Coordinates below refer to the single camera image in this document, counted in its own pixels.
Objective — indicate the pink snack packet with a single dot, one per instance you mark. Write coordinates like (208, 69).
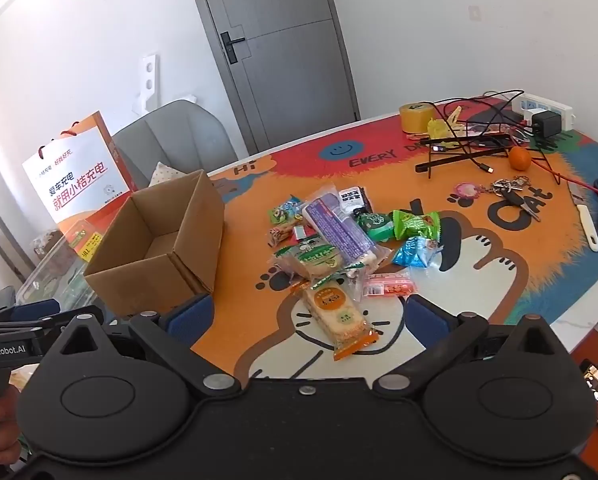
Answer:
(389, 285)

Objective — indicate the orange label biscuit packet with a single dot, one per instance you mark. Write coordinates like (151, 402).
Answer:
(336, 315)

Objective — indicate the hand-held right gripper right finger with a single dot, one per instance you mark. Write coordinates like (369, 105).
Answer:
(429, 322)

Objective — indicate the person's left hand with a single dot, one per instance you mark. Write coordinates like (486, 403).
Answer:
(4, 410)

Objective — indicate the black metal stand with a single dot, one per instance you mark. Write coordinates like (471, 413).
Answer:
(459, 157)

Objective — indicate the green label biscuit packet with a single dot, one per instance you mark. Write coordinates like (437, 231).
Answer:
(314, 260)

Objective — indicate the white power strip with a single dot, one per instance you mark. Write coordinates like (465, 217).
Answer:
(544, 106)

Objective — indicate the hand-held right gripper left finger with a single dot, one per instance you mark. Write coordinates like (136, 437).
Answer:
(191, 317)

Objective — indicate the blue snack packet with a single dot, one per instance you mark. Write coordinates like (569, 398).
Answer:
(416, 252)

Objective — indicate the key bunch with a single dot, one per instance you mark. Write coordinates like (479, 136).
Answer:
(516, 195)

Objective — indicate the black charger adapter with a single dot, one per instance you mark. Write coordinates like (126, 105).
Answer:
(546, 124)

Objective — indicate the orange tangerine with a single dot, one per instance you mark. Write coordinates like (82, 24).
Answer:
(520, 158)

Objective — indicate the dark green snack packet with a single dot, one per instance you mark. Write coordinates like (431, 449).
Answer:
(374, 224)

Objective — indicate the black white rice cake packet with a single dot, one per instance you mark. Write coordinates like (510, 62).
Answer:
(355, 197)

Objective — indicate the white wall plate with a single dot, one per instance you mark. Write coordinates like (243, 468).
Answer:
(475, 13)

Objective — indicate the yellow tape roll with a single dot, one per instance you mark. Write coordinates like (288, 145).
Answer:
(415, 117)

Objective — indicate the green jujube snack packet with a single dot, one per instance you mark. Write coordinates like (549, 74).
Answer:
(416, 224)

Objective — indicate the green blue candy packet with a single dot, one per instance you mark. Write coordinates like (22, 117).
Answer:
(285, 211)

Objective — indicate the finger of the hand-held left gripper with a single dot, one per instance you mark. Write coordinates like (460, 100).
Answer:
(36, 310)
(29, 325)

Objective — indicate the grey chair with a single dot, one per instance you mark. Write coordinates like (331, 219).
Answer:
(169, 135)

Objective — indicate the yellow plastic clip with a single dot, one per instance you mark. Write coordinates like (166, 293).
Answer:
(444, 127)

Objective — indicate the purple long snack packet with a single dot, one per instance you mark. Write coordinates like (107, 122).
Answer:
(336, 225)

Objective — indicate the dotted cushion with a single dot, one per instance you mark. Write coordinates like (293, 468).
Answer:
(166, 174)

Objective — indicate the black flat device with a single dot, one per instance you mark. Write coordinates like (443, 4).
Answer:
(494, 112)

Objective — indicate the brown cardboard box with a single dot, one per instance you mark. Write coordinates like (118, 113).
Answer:
(199, 240)

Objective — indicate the orange white paper bag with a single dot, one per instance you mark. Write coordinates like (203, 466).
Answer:
(79, 180)

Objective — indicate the clear plastic storage box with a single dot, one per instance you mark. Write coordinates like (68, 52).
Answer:
(54, 270)

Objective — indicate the white foam packing piece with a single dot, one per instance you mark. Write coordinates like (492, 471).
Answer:
(149, 77)

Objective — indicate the grey door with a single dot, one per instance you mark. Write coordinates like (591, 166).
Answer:
(279, 60)

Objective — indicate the small silver snack packet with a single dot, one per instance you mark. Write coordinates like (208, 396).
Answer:
(304, 232)

